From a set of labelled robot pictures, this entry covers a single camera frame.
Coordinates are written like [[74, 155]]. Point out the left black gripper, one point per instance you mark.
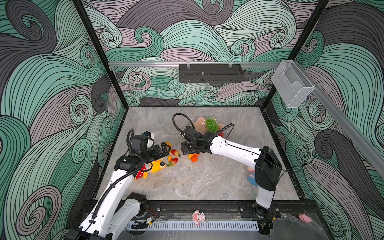
[[158, 154]]

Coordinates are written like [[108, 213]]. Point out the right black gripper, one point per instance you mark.
[[184, 147]]

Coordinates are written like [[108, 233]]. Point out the green fake grape bunch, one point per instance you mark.
[[212, 125]]

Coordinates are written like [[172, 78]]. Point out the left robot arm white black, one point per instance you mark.
[[107, 219]]

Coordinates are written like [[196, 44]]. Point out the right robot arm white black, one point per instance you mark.
[[265, 163]]

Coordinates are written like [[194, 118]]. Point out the orange fake tangerine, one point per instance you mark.
[[194, 158]]

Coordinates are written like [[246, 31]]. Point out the pale fake strawberry upper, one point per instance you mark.
[[176, 153]]

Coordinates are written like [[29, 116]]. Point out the pale fake strawberry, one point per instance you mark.
[[172, 162], [176, 153]]

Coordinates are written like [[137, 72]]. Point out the pale fake strawberry lower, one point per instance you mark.
[[172, 162]]

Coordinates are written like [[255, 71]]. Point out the pink boy plush doll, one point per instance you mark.
[[251, 177]]

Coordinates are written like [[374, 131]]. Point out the pink pig figurine centre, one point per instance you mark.
[[198, 217]]

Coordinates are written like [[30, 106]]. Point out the pink pig figurine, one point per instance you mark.
[[198, 217], [305, 218]]

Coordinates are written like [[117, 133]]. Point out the pink pig figurine right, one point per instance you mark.
[[305, 218]]

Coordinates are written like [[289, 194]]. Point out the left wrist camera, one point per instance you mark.
[[143, 142]]

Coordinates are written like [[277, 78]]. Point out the black wall tray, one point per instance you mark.
[[212, 74]]

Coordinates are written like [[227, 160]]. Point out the white slotted cable duct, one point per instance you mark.
[[207, 226]]

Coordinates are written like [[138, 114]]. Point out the aluminium rail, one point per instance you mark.
[[166, 64]]

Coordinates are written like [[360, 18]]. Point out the clear acrylic wall box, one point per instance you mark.
[[292, 83]]

